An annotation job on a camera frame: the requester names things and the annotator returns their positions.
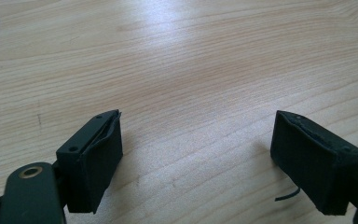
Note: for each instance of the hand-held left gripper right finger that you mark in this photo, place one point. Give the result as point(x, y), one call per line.
point(313, 168)

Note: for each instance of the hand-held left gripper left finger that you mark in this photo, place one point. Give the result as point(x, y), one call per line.
point(96, 168)

